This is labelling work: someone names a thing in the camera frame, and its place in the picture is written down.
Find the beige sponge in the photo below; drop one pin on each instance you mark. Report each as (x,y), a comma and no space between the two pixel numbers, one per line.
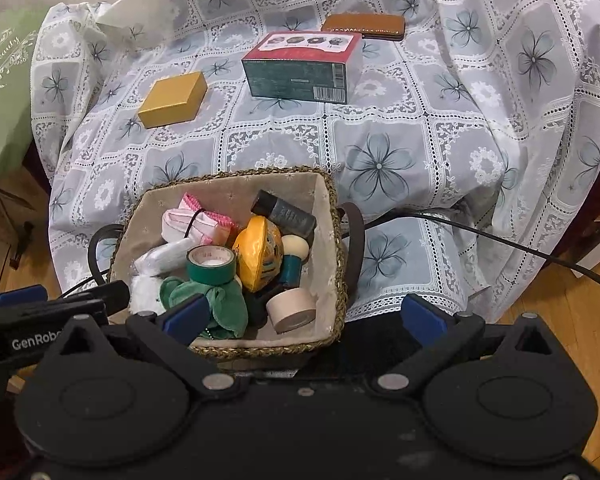
(296,251)

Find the dark grey hotel bottle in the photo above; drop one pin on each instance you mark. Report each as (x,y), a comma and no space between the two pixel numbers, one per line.
(286,216)

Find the woven fabric-lined basket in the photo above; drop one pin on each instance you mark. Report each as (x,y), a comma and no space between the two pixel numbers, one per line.
(330,273)

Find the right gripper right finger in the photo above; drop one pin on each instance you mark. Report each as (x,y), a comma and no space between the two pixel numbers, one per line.
(442,338)

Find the pink striped cloth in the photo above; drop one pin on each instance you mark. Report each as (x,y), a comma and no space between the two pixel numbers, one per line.
(190,219)

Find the red and green product box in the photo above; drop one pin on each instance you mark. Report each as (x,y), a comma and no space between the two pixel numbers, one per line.
(305,66)

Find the orange leather case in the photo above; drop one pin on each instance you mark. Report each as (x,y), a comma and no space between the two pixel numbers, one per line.
(368,25)

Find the green plush toy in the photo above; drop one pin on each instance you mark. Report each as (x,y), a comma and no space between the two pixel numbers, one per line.
(228,310)

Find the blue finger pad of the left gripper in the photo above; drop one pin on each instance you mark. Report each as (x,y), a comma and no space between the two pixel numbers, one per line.
(25,295)

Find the green tape roll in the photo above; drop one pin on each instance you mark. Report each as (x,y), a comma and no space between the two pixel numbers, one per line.
(211,265)

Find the white fluffy plush toy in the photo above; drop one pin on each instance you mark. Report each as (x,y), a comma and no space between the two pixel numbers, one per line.
(150,270)

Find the beige tape roll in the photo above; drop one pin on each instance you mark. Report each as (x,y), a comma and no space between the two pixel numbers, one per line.
(291,309)

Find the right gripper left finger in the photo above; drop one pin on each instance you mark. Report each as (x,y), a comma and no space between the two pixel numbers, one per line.
(164,340)

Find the grey floral lace tablecloth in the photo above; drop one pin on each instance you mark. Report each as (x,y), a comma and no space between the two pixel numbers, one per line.
(486,110)

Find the green cushion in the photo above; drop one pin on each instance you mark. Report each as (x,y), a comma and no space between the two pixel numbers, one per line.
(18,32)

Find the gold cardboard box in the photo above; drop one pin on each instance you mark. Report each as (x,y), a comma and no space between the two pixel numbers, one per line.
(173,100)

